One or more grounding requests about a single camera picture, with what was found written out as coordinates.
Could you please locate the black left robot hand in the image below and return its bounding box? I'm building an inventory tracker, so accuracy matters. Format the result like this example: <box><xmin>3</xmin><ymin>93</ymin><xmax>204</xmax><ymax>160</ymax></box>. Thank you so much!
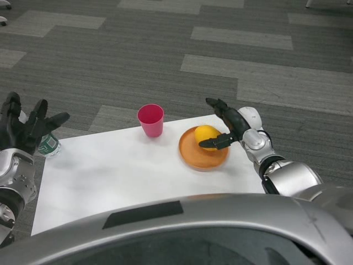
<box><xmin>0</xmin><ymin>91</ymin><xmax>71</xmax><ymax>158</ymax></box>

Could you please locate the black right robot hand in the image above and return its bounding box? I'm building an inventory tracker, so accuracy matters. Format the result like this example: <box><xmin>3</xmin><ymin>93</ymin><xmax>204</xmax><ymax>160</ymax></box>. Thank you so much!
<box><xmin>198</xmin><ymin>97</ymin><xmax>250</xmax><ymax>151</ymax></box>

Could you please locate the yellow lemon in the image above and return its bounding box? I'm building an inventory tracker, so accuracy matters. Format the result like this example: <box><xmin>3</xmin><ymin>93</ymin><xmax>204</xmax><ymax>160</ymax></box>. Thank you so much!
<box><xmin>194</xmin><ymin>125</ymin><xmax>222</xmax><ymax>152</ymax></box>

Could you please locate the orange round plate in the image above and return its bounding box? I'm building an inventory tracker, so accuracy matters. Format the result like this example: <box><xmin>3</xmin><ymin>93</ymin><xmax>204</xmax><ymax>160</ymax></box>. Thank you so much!
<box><xmin>178</xmin><ymin>126</ymin><xmax>230</xmax><ymax>172</ymax></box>

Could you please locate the clear bottle with green label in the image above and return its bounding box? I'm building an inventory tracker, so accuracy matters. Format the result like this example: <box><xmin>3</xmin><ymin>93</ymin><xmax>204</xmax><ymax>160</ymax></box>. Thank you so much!
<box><xmin>37</xmin><ymin>132</ymin><xmax>61</xmax><ymax>160</ymax></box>

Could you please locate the pink plastic cup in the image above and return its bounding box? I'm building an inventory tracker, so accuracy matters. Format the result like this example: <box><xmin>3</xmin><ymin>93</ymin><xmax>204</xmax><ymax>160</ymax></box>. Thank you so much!
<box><xmin>137</xmin><ymin>103</ymin><xmax>165</xmax><ymax>138</ymax></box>

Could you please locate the silver robot chest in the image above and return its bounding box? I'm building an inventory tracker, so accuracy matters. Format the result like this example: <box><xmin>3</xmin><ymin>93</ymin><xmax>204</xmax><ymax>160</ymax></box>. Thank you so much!
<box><xmin>0</xmin><ymin>185</ymin><xmax>353</xmax><ymax>265</ymax></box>

